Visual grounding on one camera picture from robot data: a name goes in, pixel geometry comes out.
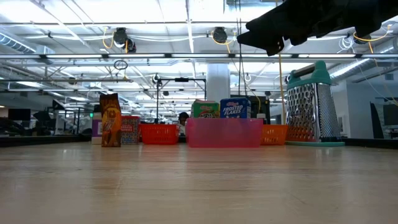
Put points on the black camera rig frame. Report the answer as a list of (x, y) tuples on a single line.
[(182, 80)]

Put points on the pink plastic bin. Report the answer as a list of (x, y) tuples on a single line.
[(224, 133)]

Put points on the person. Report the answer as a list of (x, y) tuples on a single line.
[(183, 117)]

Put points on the silver air duct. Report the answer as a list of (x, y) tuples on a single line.
[(18, 43), (357, 67)]

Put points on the teal metal box grater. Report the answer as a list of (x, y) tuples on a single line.
[(311, 109)]

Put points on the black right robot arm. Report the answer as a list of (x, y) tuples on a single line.
[(357, 15)]

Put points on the black monitor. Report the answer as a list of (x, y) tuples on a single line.
[(19, 114)]

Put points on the blue Frosted Flakes cereal box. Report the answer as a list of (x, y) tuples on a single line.
[(235, 109)]

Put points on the small red block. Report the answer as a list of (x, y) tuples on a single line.
[(130, 132)]

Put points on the orange plastic basket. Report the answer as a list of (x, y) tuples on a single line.
[(273, 134)]

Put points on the brown snack packet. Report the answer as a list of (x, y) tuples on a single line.
[(110, 124)]

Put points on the red plastic basket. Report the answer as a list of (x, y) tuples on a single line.
[(158, 133)]

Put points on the ceiling light bar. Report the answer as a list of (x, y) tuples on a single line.
[(136, 56), (326, 55), (74, 56), (199, 55)]

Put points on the spice jar black lid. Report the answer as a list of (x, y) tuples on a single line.
[(96, 130)]

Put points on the green Apple Jacks cereal box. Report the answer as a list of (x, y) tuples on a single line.
[(205, 109)]

